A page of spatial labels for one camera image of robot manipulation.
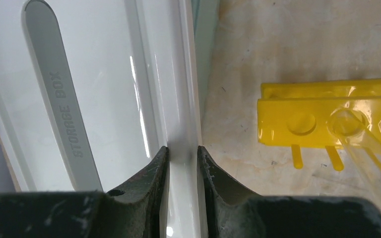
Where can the teal plastic bin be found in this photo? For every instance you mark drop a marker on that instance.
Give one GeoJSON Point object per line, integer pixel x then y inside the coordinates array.
{"type": "Point", "coordinates": [205, 18]}

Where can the white plastic tray lid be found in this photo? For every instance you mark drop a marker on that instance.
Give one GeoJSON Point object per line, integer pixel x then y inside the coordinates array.
{"type": "Point", "coordinates": [90, 90]}

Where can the clear test tube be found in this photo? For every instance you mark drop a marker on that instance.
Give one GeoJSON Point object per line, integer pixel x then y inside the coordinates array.
{"type": "Point", "coordinates": [363, 148]}

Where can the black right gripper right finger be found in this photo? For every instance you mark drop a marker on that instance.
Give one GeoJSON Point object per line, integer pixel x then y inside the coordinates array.
{"type": "Point", "coordinates": [235, 211]}

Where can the yellow test tube rack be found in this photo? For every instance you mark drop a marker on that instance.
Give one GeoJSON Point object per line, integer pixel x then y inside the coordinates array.
{"type": "Point", "coordinates": [320, 115]}

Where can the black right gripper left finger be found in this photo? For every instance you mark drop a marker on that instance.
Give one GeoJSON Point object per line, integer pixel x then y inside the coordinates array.
{"type": "Point", "coordinates": [130, 210]}

